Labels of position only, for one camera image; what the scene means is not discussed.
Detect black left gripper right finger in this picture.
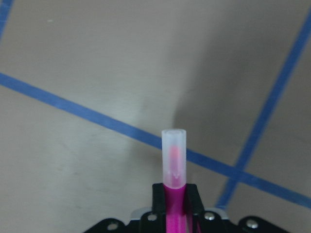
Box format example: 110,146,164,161
184,183,203,233

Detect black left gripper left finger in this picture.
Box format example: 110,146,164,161
152,183,166,233

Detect pink marker pen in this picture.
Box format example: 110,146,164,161
161,129,187,233

